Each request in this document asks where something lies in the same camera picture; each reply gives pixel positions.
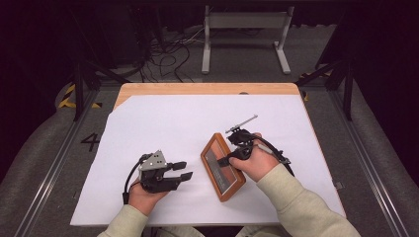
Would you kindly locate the black metal stand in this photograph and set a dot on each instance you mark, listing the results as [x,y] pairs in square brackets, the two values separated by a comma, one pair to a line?
[78,89]
[347,89]

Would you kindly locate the wooden photo frame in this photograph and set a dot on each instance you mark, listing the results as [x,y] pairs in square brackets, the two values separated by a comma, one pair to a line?
[224,181]

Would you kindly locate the white paper sheet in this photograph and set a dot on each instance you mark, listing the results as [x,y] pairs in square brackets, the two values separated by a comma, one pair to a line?
[184,125]

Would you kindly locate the yellow black hazard tape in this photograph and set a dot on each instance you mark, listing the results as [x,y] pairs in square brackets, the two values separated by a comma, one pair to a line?
[306,96]
[67,98]

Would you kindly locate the person's left leg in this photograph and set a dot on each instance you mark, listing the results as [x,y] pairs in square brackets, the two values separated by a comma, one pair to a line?
[184,232]

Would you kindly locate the person's right leg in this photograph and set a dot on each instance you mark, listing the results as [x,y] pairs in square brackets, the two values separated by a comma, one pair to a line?
[260,232]

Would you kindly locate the person's leg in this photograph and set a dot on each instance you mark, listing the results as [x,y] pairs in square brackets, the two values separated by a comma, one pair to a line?
[184,232]
[260,232]

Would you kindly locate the person's left hand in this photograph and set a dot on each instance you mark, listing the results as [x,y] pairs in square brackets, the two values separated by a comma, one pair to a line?
[145,199]

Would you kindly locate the dark equipment case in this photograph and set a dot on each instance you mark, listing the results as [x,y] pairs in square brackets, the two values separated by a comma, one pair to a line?
[125,36]

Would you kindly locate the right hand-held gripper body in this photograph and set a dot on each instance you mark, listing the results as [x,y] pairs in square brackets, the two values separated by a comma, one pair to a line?
[242,140]

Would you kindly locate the aluminium floor rail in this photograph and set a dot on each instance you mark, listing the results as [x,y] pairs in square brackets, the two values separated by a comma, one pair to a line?
[56,164]
[365,164]

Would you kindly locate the grey metal stand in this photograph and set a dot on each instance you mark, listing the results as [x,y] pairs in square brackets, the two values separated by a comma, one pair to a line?
[245,21]

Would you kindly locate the person's right hand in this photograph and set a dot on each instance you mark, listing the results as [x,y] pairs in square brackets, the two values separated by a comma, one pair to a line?
[260,164]

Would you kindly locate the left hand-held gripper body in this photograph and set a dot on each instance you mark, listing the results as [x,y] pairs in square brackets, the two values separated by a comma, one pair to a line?
[153,163]

